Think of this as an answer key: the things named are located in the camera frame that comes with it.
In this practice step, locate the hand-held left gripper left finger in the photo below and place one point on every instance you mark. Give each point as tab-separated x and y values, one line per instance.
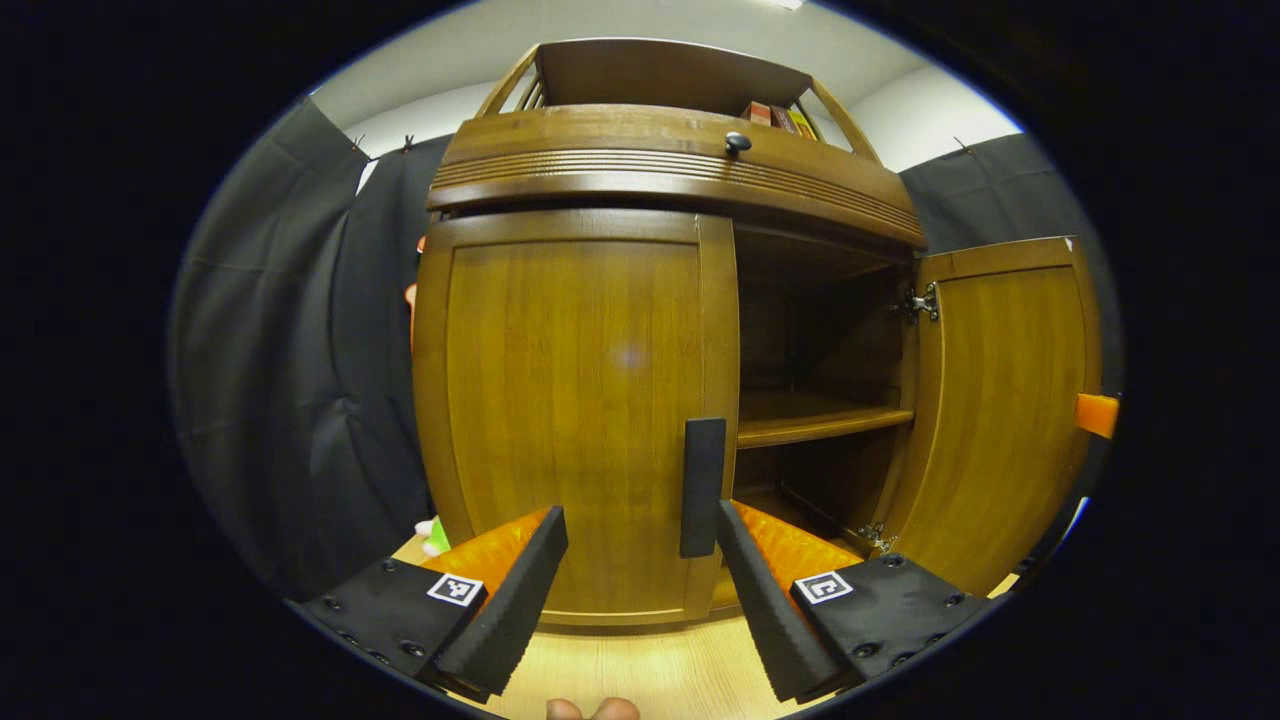
500	620

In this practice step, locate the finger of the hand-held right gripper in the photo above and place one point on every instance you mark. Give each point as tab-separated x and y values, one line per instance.
1097	415

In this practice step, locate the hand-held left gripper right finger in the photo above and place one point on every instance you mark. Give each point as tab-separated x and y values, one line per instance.
775	620

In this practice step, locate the wooden shoe cabinet door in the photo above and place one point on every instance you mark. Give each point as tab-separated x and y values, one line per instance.
570	400
1000	420

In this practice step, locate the wooden double-door shoe cabinet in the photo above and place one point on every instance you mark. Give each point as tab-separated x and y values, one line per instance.
650	75

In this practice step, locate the metal door hinge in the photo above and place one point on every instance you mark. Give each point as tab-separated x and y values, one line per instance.
878	537
920	302

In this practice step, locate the blue book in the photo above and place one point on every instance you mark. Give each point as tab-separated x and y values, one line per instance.
1076	515

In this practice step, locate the green plush toy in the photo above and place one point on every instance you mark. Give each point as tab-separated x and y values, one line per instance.
437	537

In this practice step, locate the wooden inner shelf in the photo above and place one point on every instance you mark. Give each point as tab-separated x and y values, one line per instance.
810	420

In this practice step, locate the black backdrop cloth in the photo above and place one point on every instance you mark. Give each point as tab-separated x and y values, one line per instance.
290	350

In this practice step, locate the yellow book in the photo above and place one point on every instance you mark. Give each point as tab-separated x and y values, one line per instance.
803	123

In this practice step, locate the brown book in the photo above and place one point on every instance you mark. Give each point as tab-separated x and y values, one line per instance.
782	118

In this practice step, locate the black drawer knob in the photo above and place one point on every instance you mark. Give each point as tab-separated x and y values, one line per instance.
738	143

